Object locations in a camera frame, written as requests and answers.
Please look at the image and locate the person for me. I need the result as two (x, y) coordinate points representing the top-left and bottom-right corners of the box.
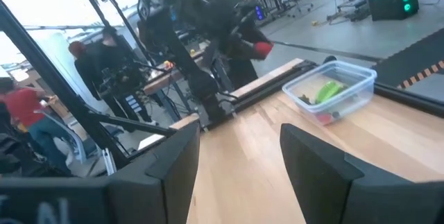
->
(0, 77), (74, 177)
(96, 26), (159, 125)
(68, 40), (121, 114)

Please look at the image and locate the clear plastic tupperware container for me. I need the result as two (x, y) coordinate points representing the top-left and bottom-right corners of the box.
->
(282, 60), (378, 126)

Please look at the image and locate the black hazard-striped floor mat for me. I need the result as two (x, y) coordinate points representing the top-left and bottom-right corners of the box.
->
(370, 28), (444, 90)

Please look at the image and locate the red toy strawberry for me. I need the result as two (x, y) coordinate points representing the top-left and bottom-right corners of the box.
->
(315, 112), (343, 126)

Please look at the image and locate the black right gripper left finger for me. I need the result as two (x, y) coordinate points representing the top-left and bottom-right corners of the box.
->
(107, 119), (202, 224)

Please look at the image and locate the light green toy vegetable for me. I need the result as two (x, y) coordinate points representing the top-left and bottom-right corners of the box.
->
(314, 80), (348, 105)

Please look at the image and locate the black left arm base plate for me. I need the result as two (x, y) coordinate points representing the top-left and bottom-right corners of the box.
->
(197, 104), (242, 130)

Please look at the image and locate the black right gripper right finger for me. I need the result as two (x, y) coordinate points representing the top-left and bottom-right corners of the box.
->
(280, 123), (444, 224)

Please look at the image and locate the wooden workbench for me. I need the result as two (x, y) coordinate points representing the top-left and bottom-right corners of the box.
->
(141, 40), (218, 96)

